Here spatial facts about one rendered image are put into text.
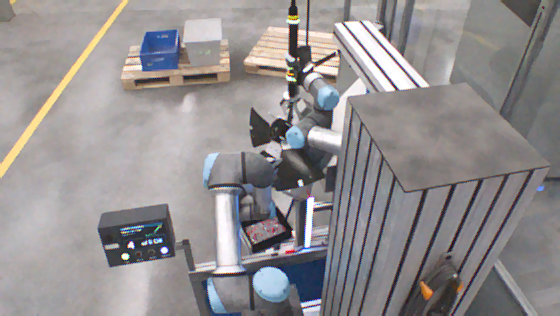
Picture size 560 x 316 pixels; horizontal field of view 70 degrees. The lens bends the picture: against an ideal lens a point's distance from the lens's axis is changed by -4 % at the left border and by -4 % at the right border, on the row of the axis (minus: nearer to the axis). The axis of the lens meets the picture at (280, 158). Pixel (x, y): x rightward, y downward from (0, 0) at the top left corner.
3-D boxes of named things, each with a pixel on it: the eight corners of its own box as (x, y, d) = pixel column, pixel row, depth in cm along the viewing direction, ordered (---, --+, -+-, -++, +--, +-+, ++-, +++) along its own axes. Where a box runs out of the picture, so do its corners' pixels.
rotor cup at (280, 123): (296, 121, 212) (277, 110, 205) (309, 132, 201) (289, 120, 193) (281, 145, 215) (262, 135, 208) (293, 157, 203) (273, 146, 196)
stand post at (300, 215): (299, 257, 291) (304, 160, 230) (303, 268, 284) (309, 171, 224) (293, 258, 290) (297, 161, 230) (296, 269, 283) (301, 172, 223)
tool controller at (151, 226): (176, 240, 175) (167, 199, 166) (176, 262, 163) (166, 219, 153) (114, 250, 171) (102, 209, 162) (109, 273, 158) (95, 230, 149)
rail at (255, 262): (374, 241, 205) (377, 231, 199) (377, 248, 202) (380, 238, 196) (190, 275, 190) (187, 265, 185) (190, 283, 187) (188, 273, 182)
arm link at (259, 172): (276, 142, 145) (274, 201, 187) (244, 144, 144) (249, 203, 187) (279, 172, 139) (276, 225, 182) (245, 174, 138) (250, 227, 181)
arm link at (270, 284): (291, 315, 138) (292, 294, 129) (251, 318, 137) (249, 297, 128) (287, 284, 147) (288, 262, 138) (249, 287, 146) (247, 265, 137)
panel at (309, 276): (351, 311, 247) (367, 245, 203) (352, 314, 246) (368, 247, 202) (215, 340, 233) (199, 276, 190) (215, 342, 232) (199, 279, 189)
